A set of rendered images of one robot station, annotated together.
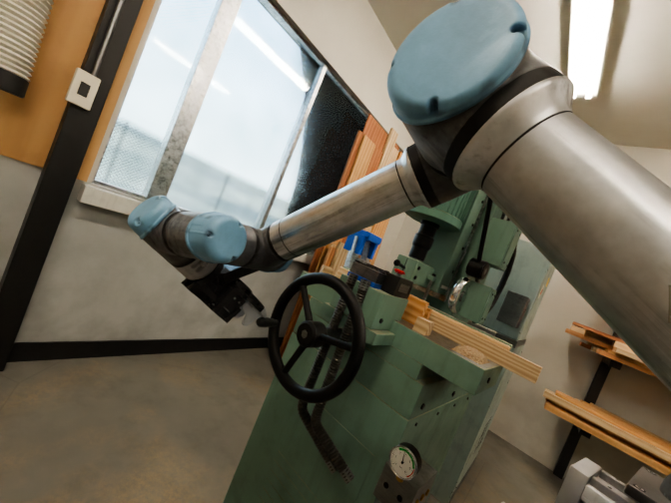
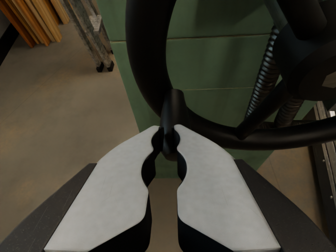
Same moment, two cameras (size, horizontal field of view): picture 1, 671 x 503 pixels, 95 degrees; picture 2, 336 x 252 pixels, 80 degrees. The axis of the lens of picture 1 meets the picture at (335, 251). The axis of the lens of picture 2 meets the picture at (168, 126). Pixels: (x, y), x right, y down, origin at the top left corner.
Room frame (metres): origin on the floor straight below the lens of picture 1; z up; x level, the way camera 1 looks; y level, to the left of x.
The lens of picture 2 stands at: (0.68, 0.14, 0.91)
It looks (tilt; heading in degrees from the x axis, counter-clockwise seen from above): 57 degrees down; 324
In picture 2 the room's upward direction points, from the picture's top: 6 degrees counter-clockwise
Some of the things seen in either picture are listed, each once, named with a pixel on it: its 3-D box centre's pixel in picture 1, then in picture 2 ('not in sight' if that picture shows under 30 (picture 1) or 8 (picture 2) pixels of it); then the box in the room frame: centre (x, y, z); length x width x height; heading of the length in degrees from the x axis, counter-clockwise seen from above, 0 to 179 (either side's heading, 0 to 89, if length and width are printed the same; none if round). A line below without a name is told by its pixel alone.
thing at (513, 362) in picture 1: (423, 317); not in sight; (0.90, -0.32, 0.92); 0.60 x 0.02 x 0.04; 50
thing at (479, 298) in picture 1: (474, 300); not in sight; (1.00, -0.48, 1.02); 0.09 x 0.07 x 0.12; 50
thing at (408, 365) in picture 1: (374, 332); not in sight; (0.92, -0.20, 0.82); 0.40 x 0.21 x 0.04; 50
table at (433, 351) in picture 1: (378, 319); not in sight; (0.87, -0.19, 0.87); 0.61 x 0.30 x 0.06; 50
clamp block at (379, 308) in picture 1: (368, 302); not in sight; (0.80, -0.13, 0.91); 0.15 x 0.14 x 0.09; 50
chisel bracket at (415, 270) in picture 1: (412, 273); not in sight; (0.98, -0.26, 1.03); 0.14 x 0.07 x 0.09; 140
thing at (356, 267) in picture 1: (380, 277); not in sight; (0.80, -0.14, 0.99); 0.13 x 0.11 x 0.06; 50
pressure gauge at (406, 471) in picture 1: (404, 463); not in sight; (0.64, -0.30, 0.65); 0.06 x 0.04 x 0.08; 50
